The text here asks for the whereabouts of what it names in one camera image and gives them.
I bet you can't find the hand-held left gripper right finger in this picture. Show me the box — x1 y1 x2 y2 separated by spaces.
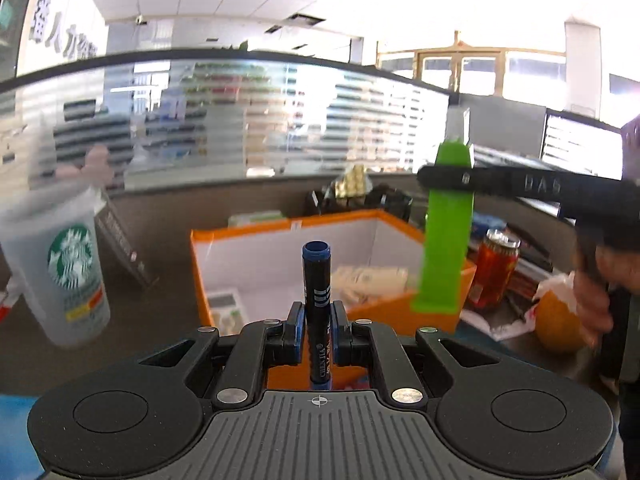
331 301 501 406

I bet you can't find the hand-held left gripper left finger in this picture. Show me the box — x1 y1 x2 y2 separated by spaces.
140 301 307 408

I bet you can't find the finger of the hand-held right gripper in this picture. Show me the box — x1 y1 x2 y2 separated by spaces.
417 164 503 196

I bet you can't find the black blue marker pen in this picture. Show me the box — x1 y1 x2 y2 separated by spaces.
301 241 335 392

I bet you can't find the orange cardboard box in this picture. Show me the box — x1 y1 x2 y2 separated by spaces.
190 209 477 392

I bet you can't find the beige packet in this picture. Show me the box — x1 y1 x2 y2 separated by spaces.
329 265 409 307

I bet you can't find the green plastic block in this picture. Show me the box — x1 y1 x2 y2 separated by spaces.
410 140 475 314

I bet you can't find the person's right hand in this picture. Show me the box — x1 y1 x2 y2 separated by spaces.
571 247 617 347

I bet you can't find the blue package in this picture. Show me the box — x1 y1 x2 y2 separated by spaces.
471 211 507 234

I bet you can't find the white grey calculator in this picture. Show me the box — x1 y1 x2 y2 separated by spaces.
206 289 249 334

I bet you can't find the black mesh desk organizer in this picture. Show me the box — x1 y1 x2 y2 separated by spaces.
305 185 414 224

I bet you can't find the grey computer monitor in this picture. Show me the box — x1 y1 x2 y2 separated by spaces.
449 92 549 159

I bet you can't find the yellow building block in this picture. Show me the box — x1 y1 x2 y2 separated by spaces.
334 164 372 202

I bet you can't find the crumpled white tissue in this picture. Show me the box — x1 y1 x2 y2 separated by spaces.
529 271 577 312

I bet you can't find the red drink can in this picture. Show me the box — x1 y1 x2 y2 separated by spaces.
467 228 521 310

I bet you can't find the green white flat box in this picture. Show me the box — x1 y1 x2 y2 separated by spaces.
228 211 289 229

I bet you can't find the orange fruit with stem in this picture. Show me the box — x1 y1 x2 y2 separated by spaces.
531 285 587 354

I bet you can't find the white paper sheet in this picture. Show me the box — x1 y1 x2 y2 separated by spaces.
459 307 537 342

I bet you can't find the black printed stand card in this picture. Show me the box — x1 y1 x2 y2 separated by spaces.
94 204 157 289

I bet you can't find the person's dark clothing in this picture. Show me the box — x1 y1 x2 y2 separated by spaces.
607 280 640 480

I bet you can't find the clear plastic cup green logo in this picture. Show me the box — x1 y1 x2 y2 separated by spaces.
0 186 112 350

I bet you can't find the red white small object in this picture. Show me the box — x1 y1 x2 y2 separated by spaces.
0 279 27 324

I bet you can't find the printed cartoon desk mat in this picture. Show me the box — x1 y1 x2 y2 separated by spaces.
0 394 45 480

